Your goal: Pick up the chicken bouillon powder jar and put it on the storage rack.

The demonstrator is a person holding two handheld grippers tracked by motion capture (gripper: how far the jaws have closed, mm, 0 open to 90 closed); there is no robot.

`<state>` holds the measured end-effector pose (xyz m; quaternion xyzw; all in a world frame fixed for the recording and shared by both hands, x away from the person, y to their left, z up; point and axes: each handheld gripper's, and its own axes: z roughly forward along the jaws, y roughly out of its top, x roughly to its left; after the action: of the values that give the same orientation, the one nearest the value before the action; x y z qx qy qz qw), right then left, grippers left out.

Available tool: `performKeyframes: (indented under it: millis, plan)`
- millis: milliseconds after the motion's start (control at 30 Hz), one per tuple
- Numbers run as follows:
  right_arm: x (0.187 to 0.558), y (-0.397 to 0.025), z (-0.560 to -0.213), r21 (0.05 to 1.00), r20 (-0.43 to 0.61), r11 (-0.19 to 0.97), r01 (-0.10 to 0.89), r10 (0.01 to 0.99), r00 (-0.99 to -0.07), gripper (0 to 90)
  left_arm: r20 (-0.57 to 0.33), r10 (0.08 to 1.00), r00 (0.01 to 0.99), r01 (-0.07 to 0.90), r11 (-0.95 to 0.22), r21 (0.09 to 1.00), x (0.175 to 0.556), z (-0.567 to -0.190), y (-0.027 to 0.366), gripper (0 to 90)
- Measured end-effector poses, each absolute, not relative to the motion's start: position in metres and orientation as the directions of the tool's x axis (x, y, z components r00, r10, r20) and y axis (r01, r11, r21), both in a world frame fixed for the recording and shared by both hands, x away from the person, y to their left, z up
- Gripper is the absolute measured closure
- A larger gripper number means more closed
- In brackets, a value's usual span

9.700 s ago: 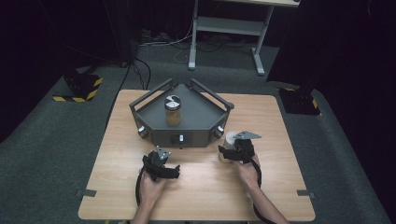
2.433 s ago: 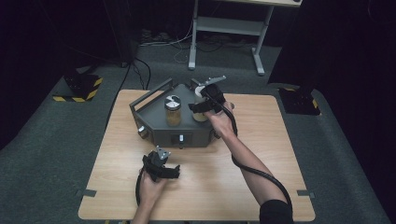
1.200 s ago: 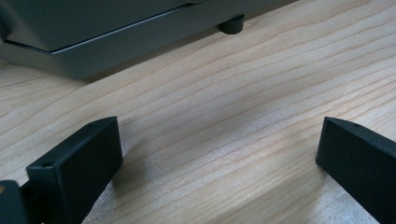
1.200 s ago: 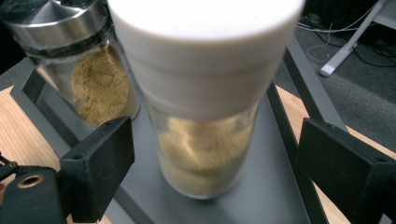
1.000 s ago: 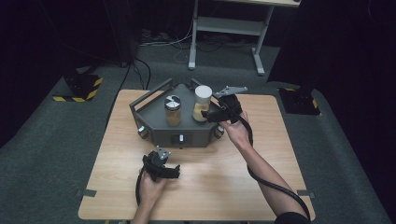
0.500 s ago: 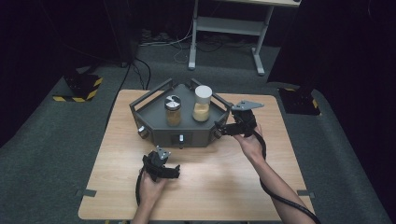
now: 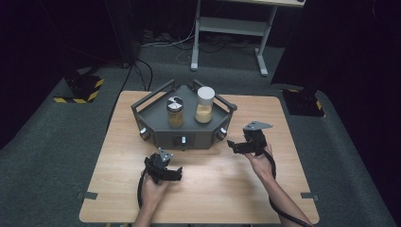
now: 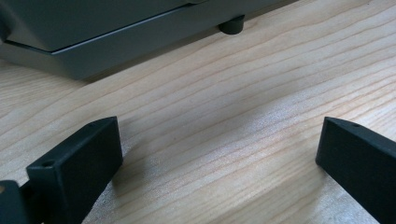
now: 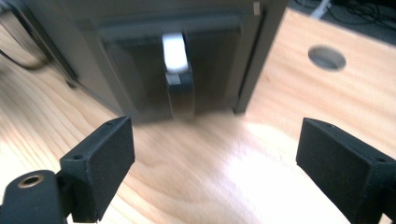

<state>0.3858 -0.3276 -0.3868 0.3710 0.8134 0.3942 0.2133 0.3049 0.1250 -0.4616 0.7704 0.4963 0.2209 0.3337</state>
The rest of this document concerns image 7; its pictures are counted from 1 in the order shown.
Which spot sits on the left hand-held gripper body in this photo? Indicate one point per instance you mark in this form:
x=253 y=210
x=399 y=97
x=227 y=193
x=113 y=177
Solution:
x=157 y=164

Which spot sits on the grey tape strip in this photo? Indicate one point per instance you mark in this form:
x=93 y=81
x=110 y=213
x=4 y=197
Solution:
x=309 y=196
x=88 y=195

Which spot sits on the glass jar with metal shaker lid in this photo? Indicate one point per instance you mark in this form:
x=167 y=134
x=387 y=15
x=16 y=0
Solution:
x=175 y=115

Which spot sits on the dark grey corner rack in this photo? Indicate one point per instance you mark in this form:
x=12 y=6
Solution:
x=186 y=126

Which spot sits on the black yellow striped stand base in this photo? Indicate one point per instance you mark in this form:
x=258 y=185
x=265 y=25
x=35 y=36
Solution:
x=302 y=102
x=83 y=90

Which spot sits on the black stand post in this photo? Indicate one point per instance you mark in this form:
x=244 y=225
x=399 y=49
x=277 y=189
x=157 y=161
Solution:
x=124 y=31

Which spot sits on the grey metal table frame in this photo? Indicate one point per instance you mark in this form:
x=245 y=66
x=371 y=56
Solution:
x=233 y=26

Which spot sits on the person's right hand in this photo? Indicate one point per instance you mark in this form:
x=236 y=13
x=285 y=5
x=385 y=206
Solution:
x=260 y=165

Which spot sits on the person's left hand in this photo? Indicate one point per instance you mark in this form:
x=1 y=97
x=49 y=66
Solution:
x=154 y=194

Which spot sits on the glass jar with white lid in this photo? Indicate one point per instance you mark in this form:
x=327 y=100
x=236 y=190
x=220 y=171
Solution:
x=205 y=107

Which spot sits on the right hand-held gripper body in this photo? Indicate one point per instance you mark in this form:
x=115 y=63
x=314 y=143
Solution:
x=255 y=137

